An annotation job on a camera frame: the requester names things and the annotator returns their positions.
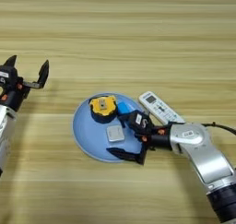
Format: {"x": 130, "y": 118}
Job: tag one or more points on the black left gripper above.
{"x": 14, "y": 97}

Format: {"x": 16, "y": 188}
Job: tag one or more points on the white remote control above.
{"x": 156, "y": 106}

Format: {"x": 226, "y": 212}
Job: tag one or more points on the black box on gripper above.
{"x": 139, "y": 121}
{"x": 7, "y": 75}

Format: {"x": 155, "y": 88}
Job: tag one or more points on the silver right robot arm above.
{"x": 202, "y": 154}

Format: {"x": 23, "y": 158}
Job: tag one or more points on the light blue round plate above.
{"x": 92, "y": 138}

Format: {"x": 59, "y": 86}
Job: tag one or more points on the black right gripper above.
{"x": 158, "y": 138}

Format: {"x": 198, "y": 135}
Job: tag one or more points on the silver square metal box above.
{"x": 115, "y": 133}

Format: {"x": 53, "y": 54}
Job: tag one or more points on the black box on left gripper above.
{"x": 7, "y": 75}

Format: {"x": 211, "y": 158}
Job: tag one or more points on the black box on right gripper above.
{"x": 139, "y": 121}

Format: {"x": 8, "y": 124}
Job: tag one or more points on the yellow and navy tape measure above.
{"x": 103, "y": 106}

